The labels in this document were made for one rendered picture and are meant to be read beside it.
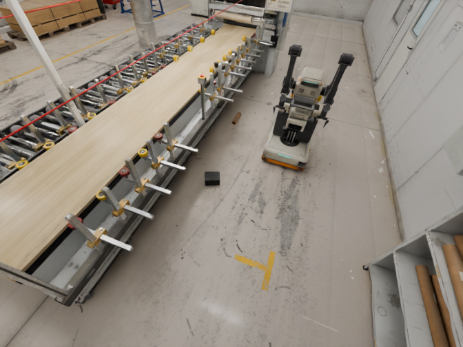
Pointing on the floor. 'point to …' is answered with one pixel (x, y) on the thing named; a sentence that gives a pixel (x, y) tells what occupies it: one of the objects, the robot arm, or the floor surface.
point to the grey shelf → (410, 338)
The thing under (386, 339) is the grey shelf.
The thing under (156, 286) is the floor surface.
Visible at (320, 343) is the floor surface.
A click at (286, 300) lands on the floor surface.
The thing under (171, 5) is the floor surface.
